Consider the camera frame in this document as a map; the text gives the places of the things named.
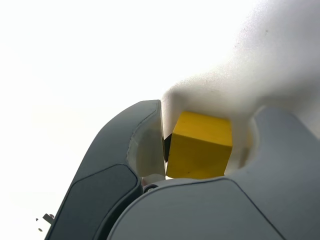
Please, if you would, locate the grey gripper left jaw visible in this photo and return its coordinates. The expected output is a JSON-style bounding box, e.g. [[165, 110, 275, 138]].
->
[[46, 99, 168, 240]]

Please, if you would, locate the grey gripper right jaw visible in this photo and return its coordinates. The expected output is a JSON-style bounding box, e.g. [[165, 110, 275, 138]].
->
[[107, 105, 320, 240]]

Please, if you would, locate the yellow cube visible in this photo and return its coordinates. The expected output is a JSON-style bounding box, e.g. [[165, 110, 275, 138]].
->
[[165, 111, 234, 180]]

